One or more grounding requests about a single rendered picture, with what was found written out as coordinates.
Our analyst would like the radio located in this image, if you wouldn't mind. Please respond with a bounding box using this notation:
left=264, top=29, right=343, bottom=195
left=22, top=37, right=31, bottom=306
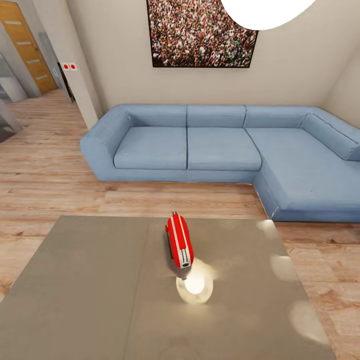
left=165, top=213, right=194, bottom=269

